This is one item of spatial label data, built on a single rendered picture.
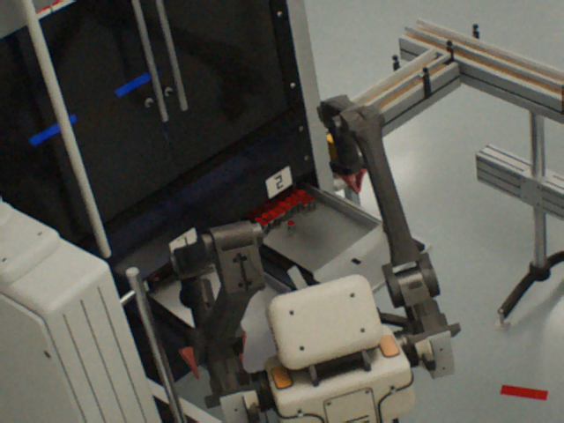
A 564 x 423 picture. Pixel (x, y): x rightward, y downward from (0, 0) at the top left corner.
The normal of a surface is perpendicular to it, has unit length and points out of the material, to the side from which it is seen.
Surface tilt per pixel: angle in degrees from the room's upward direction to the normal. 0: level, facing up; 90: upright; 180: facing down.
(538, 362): 0
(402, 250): 49
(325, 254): 0
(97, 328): 90
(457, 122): 0
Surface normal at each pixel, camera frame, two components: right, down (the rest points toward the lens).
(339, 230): -0.15, -0.78
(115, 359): 0.75, 0.31
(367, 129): 0.02, -0.07
